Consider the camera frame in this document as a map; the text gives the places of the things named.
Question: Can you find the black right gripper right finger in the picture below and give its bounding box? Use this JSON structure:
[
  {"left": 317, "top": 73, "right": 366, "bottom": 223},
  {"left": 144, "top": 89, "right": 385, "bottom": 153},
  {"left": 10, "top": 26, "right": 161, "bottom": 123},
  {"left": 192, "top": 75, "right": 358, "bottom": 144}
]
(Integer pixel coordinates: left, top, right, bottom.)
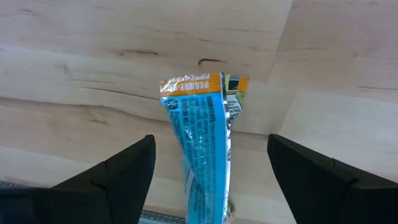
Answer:
[{"left": 266, "top": 133, "right": 398, "bottom": 224}]

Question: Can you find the orange-ended blue granola bar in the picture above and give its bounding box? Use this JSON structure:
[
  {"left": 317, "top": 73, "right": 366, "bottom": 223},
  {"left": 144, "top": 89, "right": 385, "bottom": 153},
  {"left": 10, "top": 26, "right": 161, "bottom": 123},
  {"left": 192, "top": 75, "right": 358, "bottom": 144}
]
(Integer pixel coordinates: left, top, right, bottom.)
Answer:
[{"left": 159, "top": 72, "right": 251, "bottom": 224}]

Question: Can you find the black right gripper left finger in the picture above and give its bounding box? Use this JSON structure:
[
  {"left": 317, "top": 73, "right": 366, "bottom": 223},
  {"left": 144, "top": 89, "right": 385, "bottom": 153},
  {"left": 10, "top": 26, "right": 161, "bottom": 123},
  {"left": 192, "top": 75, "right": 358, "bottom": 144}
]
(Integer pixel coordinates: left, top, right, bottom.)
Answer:
[{"left": 0, "top": 134, "right": 157, "bottom": 224}]

